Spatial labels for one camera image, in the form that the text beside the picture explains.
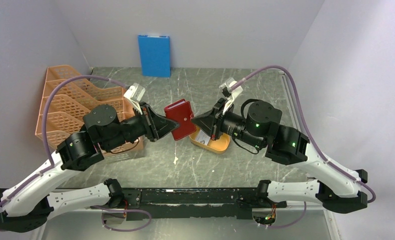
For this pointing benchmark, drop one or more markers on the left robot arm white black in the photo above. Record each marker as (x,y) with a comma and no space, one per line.
(29,204)

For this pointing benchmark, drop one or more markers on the orange mesh file organizer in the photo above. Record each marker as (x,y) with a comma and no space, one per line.
(72,102)

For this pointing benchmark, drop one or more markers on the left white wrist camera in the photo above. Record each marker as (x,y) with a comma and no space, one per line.
(134,95)

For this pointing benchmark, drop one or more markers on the yellow oval tray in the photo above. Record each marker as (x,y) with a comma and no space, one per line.
(216,146)

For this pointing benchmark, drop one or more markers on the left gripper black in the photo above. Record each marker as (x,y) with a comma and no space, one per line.
(156,125)

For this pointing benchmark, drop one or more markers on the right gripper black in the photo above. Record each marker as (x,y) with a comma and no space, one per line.
(209,121)

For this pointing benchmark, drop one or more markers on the silver VIP credit card stack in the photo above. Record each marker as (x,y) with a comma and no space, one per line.
(202,138)

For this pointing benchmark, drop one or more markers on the red leather card holder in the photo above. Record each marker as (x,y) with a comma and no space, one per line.
(181,112)

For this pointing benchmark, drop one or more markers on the blue folder against wall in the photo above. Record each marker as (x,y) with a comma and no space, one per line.
(155,55)

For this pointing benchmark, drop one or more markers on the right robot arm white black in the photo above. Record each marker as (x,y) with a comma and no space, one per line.
(336,188)

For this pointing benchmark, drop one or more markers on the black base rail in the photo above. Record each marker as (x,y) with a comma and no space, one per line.
(178,203)

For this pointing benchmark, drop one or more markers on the aluminium frame rail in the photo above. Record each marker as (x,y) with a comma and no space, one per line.
(291,101)

